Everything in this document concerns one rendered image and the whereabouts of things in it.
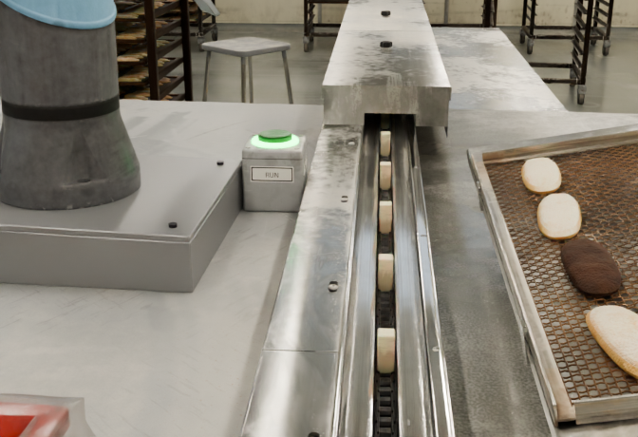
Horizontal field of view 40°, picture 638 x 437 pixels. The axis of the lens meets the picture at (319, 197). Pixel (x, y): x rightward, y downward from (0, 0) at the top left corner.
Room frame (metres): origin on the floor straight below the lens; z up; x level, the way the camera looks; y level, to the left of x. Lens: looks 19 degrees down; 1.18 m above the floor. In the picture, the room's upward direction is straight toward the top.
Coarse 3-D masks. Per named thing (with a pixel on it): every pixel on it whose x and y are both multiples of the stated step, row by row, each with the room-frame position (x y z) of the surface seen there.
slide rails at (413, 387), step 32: (416, 256) 0.76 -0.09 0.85; (352, 288) 0.69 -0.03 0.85; (416, 288) 0.69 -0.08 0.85; (352, 320) 0.63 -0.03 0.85; (416, 320) 0.63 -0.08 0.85; (352, 352) 0.58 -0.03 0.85; (416, 352) 0.58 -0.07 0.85; (352, 384) 0.53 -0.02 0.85; (416, 384) 0.53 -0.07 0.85; (352, 416) 0.49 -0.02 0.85; (416, 416) 0.49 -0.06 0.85
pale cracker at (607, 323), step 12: (600, 312) 0.54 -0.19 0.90; (612, 312) 0.53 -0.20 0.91; (624, 312) 0.53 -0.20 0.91; (588, 324) 0.53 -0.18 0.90; (600, 324) 0.52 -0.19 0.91; (612, 324) 0.51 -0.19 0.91; (624, 324) 0.51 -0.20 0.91; (636, 324) 0.51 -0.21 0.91; (600, 336) 0.51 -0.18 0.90; (612, 336) 0.50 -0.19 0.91; (624, 336) 0.50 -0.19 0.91; (636, 336) 0.49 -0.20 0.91; (612, 348) 0.49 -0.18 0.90; (624, 348) 0.48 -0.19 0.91; (636, 348) 0.48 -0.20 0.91; (624, 360) 0.47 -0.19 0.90; (636, 360) 0.47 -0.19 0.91; (636, 372) 0.46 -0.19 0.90
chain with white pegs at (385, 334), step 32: (384, 128) 1.26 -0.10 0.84; (384, 160) 1.10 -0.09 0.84; (384, 192) 0.97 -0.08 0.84; (384, 224) 0.85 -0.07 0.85; (384, 256) 0.71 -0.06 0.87; (384, 288) 0.71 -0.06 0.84; (384, 320) 0.66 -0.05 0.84; (384, 352) 0.57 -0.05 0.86; (384, 384) 0.55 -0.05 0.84; (384, 416) 0.52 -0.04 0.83
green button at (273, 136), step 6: (264, 132) 1.00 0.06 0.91; (270, 132) 1.00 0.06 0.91; (276, 132) 1.00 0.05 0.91; (282, 132) 1.00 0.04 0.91; (288, 132) 1.00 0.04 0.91; (258, 138) 0.99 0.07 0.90; (264, 138) 0.98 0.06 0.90; (270, 138) 0.97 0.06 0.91; (276, 138) 0.97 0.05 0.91; (282, 138) 0.98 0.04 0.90; (288, 138) 0.98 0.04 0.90
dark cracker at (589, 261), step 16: (576, 240) 0.66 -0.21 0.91; (592, 240) 0.66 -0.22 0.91; (576, 256) 0.62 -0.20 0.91; (592, 256) 0.62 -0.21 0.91; (608, 256) 0.62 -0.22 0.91; (576, 272) 0.60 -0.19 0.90; (592, 272) 0.59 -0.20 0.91; (608, 272) 0.59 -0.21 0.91; (592, 288) 0.58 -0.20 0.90; (608, 288) 0.57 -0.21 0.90
